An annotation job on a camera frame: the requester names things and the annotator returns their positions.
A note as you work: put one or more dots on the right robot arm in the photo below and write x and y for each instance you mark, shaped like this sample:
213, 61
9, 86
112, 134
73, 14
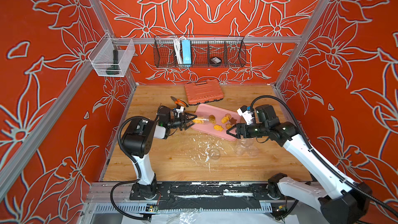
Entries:
339, 199

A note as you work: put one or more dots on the small black box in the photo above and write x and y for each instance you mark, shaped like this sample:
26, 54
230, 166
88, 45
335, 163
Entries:
215, 61

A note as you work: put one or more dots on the pink plastic tray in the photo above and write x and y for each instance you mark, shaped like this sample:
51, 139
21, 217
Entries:
206, 110

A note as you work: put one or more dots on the orange tool case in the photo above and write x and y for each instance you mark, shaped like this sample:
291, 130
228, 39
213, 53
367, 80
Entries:
203, 92

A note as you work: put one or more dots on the clear acrylic wall box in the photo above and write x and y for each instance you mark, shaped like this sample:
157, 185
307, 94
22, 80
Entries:
101, 56

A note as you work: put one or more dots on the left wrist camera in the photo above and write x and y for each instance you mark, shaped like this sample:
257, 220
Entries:
179, 110

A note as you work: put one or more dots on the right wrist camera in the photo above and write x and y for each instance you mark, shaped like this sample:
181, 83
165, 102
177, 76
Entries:
246, 113

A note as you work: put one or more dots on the clear cookie jar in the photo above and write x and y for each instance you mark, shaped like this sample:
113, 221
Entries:
241, 146
201, 120

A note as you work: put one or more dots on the tan oval cookie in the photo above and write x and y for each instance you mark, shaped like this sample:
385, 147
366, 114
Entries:
212, 119

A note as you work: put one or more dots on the dark green brush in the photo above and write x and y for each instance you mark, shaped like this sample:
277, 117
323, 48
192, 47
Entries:
114, 68

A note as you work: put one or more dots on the light blue box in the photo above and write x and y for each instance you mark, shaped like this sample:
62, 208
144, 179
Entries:
186, 52

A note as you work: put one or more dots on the black wire wall basket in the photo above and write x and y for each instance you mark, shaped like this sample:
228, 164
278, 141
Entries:
167, 51

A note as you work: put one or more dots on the orange handled pliers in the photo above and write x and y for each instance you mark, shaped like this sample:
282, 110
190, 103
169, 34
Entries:
179, 102

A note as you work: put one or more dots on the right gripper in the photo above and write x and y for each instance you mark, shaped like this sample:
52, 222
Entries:
243, 129

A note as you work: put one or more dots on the brown star cookie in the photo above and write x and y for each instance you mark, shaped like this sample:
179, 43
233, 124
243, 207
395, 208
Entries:
233, 121

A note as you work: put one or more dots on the clear cookie jar front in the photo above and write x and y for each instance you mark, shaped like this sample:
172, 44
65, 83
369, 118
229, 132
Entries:
201, 120

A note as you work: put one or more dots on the yellow fish cookie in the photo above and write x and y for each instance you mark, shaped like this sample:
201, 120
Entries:
218, 128

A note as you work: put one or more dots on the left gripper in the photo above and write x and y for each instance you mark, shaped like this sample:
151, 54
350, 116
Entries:
183, 122

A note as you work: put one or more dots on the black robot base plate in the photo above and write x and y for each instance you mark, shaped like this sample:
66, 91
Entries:
185, 196

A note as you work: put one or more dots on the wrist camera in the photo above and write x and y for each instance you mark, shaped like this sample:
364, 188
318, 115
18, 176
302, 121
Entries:
246, 113
179, 110

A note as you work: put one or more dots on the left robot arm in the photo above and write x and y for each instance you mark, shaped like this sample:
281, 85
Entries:
135, 139

